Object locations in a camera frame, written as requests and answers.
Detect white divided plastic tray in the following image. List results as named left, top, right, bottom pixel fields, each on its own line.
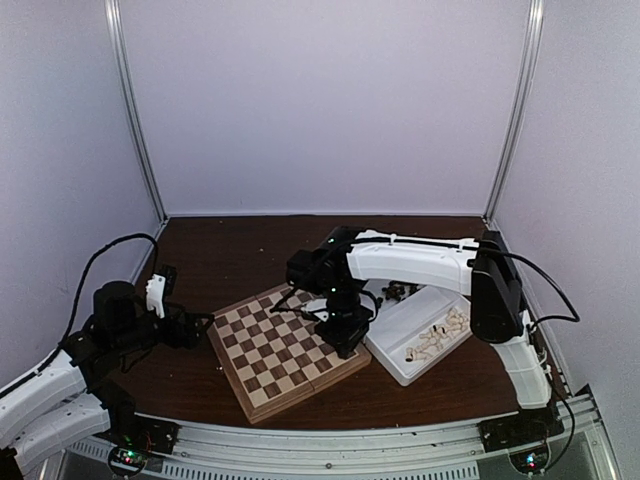
left=364, top=280, right=471, bottom=387

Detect dark chess pieces pile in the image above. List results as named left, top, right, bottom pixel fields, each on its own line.
left=377, top=281, right=420, bottom=305

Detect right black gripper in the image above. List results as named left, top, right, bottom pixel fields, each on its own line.
left=315, top=278, right=374, bottom=359

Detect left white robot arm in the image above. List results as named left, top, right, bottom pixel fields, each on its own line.
left=1, top=276, right=214, bottom=479

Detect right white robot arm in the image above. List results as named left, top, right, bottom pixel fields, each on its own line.
left=309, top=227, right=551, bottom=442

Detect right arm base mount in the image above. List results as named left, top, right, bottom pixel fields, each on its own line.
left=478, top=404, right=564, bottom=453

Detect wooden chessboard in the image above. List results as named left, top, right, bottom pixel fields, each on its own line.
left=208, top=284, right=372, bottom=425

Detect white chess pieces pile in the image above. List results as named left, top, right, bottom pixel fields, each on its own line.
left=405, top=308, right=470, bottom=363

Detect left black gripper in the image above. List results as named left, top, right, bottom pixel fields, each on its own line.
left=113, top=301, right=214, bottom=356

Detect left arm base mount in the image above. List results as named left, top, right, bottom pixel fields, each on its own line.
left=96, top=412, right=179, bottom=455

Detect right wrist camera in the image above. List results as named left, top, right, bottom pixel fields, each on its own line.
left=285, top=250, right=321, bottom=291

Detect aluminium frame rail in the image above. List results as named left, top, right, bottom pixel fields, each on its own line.
left=35, top=394, right=622, bottom=479

